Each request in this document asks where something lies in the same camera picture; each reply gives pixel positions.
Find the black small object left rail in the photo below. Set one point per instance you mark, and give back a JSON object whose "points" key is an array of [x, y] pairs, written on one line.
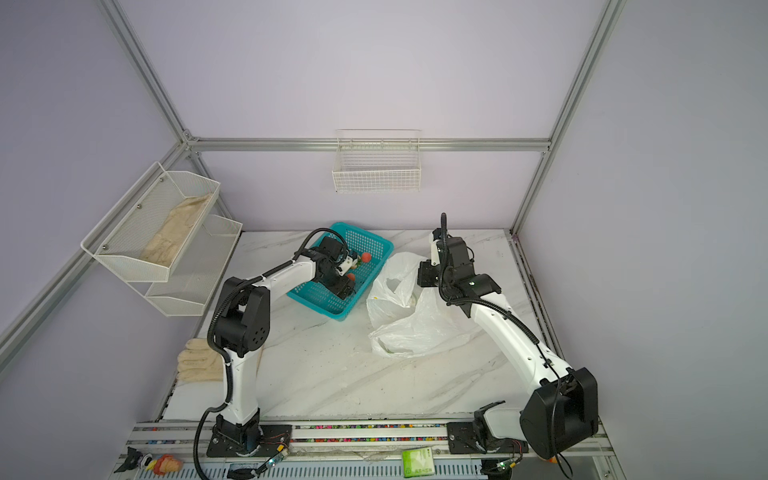
{"points": [[131, 460]]}

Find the white mesh shelf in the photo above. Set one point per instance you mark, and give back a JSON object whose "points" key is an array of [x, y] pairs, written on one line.
{"points": [[125, 241], [194, 281]]}

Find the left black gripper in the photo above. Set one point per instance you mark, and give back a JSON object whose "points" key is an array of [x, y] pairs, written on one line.
{"points": [[347, 287]]}

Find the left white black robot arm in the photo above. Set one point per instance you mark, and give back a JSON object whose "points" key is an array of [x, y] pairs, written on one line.
{"points": [[241, 324]]}

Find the upper white mesh shelf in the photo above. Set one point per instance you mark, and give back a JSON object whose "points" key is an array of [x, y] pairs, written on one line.
{"points": [[125, 241]]}

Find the lower white mesh shelf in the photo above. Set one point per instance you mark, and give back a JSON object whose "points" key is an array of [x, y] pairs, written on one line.
{"points": [[194, 281]]}

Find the aluminium mounting rail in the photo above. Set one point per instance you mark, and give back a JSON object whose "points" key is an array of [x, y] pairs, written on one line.
{"points": [[326, 438]]}

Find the teal plastic basket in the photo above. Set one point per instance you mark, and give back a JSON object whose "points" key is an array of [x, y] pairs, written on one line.
{"points": [[319, 299]]}

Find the white wire wall basket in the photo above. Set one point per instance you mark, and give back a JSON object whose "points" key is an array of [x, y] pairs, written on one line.
{"points": [[377, 161]]}

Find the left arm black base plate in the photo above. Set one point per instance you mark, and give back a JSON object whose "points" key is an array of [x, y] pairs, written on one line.
{"points": [[260, 442]]}

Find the beige glove on table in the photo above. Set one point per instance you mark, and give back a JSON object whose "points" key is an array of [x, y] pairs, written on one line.
{"points": [[198, 362]]}

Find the white plastic bag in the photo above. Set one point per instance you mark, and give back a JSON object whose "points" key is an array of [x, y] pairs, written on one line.
{"points": [[410, 321]]}

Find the beige glove in shelf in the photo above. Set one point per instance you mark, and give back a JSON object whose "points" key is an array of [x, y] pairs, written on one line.
{"points": [[166, 244]]}

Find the orange toy left rail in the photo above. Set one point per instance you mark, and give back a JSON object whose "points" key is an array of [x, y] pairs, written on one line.
{"points": [[165, 464]]}

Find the green small box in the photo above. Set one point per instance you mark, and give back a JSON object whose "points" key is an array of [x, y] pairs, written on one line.
{"points": [[418, 463]]}

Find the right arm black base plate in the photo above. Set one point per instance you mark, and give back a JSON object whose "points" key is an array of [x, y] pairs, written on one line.
{"points": [[468, 441]]}

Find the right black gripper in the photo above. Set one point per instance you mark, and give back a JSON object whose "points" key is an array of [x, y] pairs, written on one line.
{"points": [[422, 279]]}

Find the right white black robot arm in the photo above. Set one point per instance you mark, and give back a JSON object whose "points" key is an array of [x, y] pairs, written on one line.
{"points": [[562, 402]]}

